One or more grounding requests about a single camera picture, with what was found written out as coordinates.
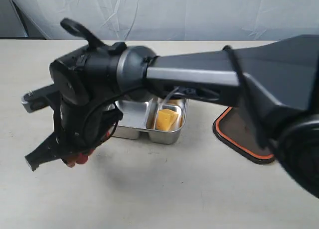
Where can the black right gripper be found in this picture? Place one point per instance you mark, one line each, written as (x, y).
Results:
(75, 130)

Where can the red toy sausage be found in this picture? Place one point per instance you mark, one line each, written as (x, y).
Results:
(80, 158)

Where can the yellow toy cheese wedge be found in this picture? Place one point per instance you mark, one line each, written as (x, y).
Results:
(165, 119)

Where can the dark transparent box lid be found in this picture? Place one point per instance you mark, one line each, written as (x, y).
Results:
(231, 130)

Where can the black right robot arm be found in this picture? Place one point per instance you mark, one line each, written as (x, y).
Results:
(274, 86)

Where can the stainless steel lunch box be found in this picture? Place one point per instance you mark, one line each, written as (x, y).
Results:
(140, 117)

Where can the white backdrop cloth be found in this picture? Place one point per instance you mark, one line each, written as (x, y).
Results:
(177, 19)

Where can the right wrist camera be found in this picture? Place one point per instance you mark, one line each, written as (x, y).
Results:
(35, 100)

